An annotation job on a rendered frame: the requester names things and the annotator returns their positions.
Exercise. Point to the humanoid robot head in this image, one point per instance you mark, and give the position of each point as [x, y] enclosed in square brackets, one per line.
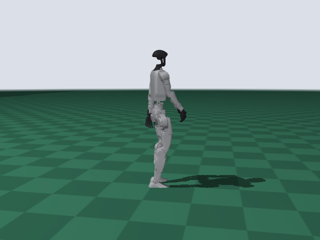
[161, 55]

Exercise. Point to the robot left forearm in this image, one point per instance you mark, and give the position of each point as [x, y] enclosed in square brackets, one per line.
[150, 104]

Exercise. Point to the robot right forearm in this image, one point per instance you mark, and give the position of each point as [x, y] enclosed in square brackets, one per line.
[175, 102]

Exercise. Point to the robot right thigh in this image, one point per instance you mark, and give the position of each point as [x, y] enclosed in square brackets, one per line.
[166, 132]

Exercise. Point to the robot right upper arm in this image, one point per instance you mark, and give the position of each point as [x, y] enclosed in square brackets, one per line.
[165, 78]

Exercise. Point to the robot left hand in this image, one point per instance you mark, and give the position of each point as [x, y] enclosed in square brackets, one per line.
[148, 122]

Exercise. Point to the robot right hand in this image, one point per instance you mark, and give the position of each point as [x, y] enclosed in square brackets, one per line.
[182, 115]

